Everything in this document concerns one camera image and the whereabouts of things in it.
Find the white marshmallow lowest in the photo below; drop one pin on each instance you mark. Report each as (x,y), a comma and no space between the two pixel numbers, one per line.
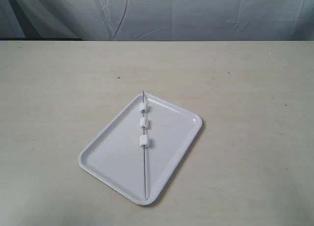
(144,141)

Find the thin metal skewer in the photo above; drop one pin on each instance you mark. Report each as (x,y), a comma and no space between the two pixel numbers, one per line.
(144,155)

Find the white plastic tray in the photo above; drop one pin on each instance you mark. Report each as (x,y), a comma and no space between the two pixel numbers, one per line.
(115,158)

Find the white marshmallow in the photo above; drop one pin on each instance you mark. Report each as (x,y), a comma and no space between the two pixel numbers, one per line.
(143,108)
(144,124)

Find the grey wrinkled backdrop cloth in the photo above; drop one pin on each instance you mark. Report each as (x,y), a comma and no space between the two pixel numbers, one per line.
(158,20)

